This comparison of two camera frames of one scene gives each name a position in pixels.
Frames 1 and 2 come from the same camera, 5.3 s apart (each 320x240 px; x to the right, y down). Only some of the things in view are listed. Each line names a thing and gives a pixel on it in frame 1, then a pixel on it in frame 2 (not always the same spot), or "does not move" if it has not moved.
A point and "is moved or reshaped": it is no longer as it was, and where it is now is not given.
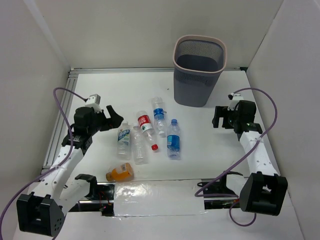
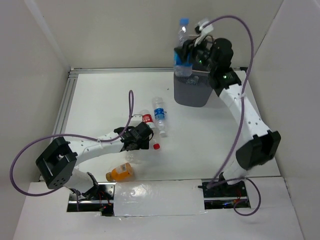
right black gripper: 221,111 -> 185,49
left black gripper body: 105,120 -> 146,132
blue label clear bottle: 158,108 does not move
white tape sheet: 161,198 does not move
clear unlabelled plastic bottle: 139,145 is moved or reshaped
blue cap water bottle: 173,140 -> 183,69
